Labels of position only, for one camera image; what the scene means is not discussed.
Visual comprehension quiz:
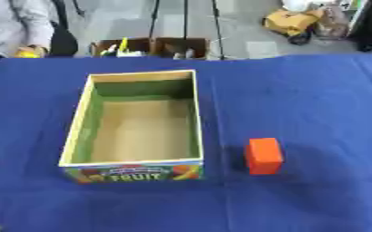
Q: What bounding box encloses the clear plastic bag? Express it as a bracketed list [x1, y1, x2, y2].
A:
[314, 5, 351, 40]

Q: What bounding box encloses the person's hand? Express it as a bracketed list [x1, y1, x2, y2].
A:
[13, 44, 50, 58]

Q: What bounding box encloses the brown cardboard box with items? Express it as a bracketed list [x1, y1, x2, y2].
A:
[89, 37, 154, 59]

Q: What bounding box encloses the white round object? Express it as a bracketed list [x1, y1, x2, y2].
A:
[279, 0, 323, 13]

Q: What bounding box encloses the person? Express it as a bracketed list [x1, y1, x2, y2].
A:
[0, 0, 56, 60]

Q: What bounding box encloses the orange rectangular block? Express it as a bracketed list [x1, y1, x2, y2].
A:
[243, 137, 285, 176]

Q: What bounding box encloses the yellow toy object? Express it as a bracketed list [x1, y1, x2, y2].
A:
[13, 50, 44, 59]

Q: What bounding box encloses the cardboard box with green inside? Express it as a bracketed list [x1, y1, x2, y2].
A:
[57, 69, 205, 184]

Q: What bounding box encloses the black tripod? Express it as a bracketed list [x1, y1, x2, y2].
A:
[146, 0, 228, 61]

